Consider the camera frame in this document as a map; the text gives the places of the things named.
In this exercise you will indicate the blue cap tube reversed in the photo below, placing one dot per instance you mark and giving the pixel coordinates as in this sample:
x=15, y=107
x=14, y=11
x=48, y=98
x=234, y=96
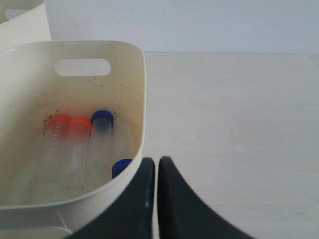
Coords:
x=122, y=146

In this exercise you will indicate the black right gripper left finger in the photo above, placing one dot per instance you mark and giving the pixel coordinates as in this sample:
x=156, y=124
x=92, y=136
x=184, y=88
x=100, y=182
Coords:
x=130, y=216

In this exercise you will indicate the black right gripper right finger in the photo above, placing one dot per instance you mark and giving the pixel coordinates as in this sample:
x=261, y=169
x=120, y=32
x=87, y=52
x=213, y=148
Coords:
x=182, y=214

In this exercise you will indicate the blue cap tube upright-end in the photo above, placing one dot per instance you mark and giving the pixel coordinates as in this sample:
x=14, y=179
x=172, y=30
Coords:
x=100, y=142

